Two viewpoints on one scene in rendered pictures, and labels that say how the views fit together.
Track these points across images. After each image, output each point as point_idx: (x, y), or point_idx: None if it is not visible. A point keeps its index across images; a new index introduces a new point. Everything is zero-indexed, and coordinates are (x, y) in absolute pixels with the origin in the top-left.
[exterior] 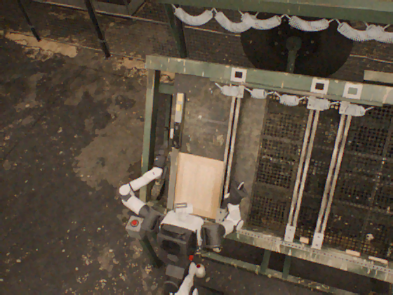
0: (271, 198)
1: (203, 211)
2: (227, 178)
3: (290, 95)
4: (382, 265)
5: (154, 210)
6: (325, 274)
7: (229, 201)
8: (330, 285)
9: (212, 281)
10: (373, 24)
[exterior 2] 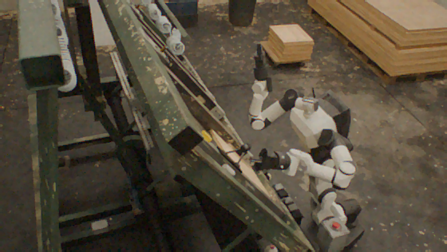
0: (126, 248)
1: (255, 176)
2: (225, 127)
3: (149, 9)
4: (193, 71)
5: (332, 130)
6: None
7: (268, 75)
8: None
9: (265, 246)
10: None
